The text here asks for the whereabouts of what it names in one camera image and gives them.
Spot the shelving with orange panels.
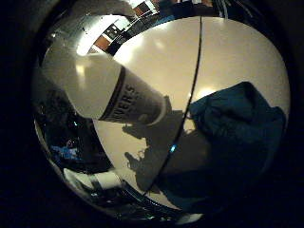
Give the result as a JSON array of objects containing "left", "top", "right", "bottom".
[{"left": 89, "top": 0, "right": 161, "bottom": 55}]

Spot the thin black cable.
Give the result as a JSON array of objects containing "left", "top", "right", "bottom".
[{"left": 143, "top": 16, "right": 203, "bottom": 195}]

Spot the teal striped cloth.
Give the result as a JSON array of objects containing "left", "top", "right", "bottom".
[{"left": 158, "top": 81, "right": 288, "bottom": 211}]

